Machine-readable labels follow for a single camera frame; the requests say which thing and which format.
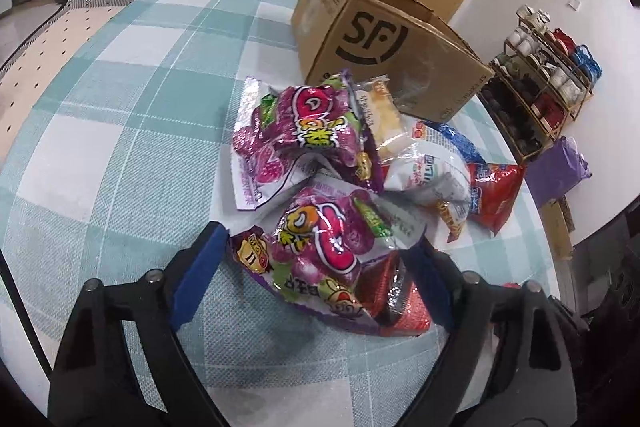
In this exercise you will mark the cream biscuit packet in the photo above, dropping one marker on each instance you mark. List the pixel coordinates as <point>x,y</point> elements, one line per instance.
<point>385,117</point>

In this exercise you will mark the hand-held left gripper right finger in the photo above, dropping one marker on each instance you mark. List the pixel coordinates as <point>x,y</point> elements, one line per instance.
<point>431,289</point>

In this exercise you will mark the group of shoes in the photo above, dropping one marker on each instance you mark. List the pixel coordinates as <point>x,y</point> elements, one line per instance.
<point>560,79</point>

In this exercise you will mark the bamboo shoe rack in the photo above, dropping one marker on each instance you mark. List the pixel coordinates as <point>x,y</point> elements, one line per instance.
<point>576,104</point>

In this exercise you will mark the blue cookie packet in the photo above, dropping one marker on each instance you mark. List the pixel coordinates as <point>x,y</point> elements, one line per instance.
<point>462,144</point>

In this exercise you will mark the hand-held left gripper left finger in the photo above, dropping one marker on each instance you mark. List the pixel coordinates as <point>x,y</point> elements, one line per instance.
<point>197,269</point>

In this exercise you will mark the red snack bag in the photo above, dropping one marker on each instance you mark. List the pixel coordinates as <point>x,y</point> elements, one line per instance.
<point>495,197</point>

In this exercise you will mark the beige dotted rug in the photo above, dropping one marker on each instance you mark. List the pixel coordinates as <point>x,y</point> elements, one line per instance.
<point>50,47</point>

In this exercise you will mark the brown cardboard box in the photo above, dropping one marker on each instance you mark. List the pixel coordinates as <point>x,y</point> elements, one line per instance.
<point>380,37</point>

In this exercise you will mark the small cardboard box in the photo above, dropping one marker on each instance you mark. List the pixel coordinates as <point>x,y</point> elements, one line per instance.
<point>557,227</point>

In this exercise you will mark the red foil packet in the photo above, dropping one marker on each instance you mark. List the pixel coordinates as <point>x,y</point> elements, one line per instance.
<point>407,312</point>

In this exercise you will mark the purple plastic bag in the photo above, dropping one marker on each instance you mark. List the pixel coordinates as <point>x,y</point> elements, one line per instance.
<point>555,172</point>

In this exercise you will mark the purple candy packet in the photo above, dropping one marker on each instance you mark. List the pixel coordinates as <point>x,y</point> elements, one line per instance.
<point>255,167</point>
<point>320,247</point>
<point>310,117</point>

